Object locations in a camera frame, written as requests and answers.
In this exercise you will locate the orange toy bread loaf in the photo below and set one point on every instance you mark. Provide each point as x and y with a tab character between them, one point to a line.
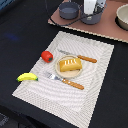
70	64

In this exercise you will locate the red toy bell pepper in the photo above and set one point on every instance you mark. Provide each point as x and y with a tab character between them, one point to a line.
47	56

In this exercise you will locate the yellow toy banana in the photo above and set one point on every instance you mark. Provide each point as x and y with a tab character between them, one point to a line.
27	76

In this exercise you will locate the large grey pot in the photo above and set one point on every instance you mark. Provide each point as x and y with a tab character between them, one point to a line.
93	18

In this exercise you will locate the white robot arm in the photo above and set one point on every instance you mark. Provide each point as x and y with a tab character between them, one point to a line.
89	5

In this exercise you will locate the white striped placemat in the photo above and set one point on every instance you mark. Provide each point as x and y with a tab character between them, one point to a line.
70	104

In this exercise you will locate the round beige plate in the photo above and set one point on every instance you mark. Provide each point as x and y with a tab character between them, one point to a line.
67	74

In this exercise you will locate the small grey pot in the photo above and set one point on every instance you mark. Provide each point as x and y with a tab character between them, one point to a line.
68	10

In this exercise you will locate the pink wooden board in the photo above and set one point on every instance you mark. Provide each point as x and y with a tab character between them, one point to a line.
107	26

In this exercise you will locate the cream bowl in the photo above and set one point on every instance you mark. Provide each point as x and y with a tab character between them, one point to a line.
122	15

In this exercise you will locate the fork with wooden handle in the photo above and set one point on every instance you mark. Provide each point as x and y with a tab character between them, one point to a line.
54	77

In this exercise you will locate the knife with wooden handle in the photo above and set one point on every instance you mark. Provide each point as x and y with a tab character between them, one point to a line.
79	56

